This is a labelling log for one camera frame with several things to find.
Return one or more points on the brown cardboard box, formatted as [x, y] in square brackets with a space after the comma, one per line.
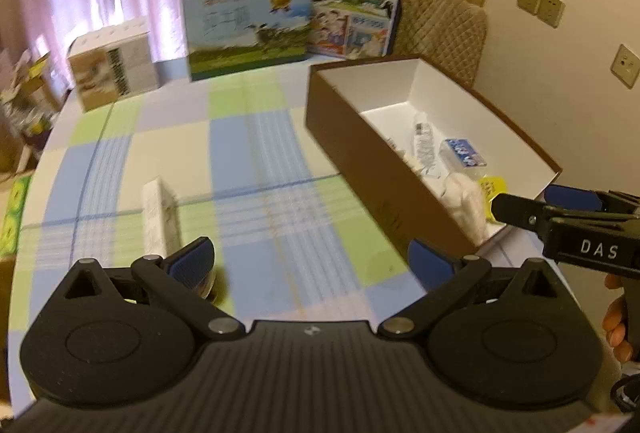
[350, 133]

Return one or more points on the beige quilted chair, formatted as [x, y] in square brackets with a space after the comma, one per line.
[440, 28]

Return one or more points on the pile of cardboard boxes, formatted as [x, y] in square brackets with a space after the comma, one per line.
[25, 103]

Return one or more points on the white box with small print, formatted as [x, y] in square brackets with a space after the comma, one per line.
[160, 218]

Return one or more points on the checked tablecloth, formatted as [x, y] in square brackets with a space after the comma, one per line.
[240, 153]

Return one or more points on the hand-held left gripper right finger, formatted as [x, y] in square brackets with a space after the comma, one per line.
[427, 258]

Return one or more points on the white squeeze tube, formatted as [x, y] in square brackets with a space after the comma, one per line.
[424, 140]

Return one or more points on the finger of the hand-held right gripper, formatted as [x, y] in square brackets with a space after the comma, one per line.
[575, 199]
[515, 208]

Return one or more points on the white cloth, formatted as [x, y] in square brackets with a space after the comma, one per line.
[465, 205]

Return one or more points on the clear box with blue label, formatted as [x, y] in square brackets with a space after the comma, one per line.
[465, 152]

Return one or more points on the tall blue milk box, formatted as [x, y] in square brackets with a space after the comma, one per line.
[350, 13]

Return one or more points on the person's right hand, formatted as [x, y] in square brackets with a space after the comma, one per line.
[614, 318]

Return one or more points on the blue and green milk carton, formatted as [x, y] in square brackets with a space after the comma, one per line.
[240, 33]

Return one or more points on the yellow packet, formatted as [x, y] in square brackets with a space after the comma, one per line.
[492, 188]

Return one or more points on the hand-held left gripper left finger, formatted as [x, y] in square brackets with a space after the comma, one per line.
[192, 258]

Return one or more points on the beige printed carton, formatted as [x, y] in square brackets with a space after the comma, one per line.
[110, 68]

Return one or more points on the green printed box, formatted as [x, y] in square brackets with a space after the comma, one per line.
[12, 213]

